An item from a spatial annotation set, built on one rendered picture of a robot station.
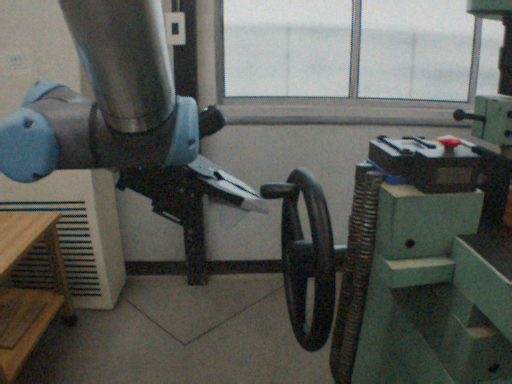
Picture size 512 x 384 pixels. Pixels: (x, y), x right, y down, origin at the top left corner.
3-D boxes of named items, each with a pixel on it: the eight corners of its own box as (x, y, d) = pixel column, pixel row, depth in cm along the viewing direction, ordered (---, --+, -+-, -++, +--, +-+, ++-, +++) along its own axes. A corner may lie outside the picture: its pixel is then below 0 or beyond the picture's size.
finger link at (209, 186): (237, 198, 60) (183, 171, 57) (243, 188, 59) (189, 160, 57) (239, 212, 55) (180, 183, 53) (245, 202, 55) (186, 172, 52)
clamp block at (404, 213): (351, 217, 66) (355, 163, 63) (426, 213, 67) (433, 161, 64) (387, 263, 52) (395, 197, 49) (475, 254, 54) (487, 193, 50)
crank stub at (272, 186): (260, 202, 60) (258, 196, 63) (300, 200, 61) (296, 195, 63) (260, 185, 60) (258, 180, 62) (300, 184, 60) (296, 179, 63)
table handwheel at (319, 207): (302, 394, 56) (273, 292, 83) (430, 375, 58) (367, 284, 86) (313, 202, 47) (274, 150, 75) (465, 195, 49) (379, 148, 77)
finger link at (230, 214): (252, 236, 62) (196, 209, 60) (273, 204, 60) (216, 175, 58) (253, 246, 59) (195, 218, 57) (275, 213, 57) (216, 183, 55)
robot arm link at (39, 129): (79, 109, 37) (108, 91, 48) (-25, 117, 37) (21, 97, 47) (89, 186, 41) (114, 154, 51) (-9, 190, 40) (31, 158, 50)
